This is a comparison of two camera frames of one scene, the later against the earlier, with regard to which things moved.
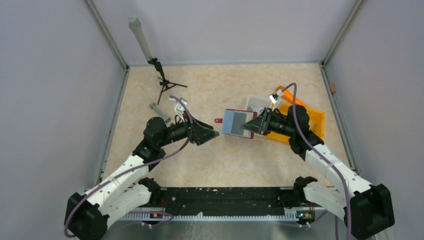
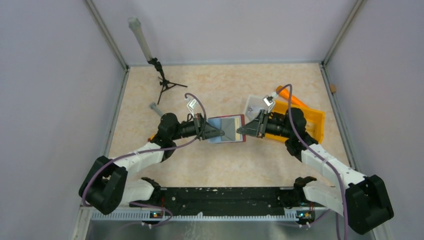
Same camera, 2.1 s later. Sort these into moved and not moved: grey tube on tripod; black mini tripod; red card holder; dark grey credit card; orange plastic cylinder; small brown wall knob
Moved: red card holder; dark grey credit card
Not moved: orange plastic cylinder; small brown wall knob; black mini tripod; grey tube on tripod
